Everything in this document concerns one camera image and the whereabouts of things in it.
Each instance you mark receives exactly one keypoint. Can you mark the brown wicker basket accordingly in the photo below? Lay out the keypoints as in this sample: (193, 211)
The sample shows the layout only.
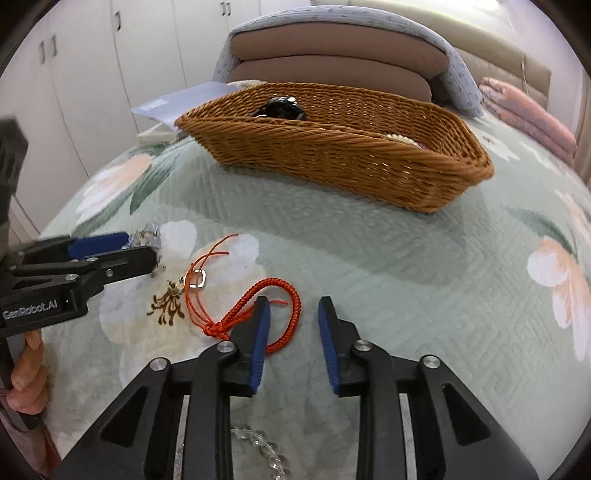
(408, 153)

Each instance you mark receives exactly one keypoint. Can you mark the cream fluffy cloth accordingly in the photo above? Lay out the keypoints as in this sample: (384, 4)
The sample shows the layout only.
(243, 84)

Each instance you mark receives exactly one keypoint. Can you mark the purple book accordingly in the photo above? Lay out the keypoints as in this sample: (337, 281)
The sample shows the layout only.
(167, 108)

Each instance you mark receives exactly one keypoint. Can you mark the left hand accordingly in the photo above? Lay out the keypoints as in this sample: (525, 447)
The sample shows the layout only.
(29, 394)

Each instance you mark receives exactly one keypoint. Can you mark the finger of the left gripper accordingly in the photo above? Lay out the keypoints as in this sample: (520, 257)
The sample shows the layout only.
(102, 269)
(92, 246)

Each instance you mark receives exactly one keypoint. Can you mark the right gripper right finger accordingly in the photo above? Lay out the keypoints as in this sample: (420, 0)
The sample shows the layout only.
(454, 435)

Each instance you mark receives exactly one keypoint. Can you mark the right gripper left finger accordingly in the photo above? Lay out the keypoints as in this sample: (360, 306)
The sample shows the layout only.
(136, 436)

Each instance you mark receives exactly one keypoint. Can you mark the black wrist watch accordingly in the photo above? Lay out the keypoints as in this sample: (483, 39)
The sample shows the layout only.
(284, 108)

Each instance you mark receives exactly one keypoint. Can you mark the folded brown blue quilt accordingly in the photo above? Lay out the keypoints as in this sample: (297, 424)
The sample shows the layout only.
(350, 46)

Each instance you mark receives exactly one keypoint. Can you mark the floral green bedspread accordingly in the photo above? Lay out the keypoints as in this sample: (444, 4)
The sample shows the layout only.
(497, 285)

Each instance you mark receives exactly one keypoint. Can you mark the white book underneath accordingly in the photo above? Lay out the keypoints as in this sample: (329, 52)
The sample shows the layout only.
(158, 134)

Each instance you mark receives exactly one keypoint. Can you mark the white wardrobe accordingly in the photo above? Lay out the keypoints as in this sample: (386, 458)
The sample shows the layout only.
(76, 69)

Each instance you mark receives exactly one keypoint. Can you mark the folded pink blanket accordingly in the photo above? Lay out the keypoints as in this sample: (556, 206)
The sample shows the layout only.
(518, 110)

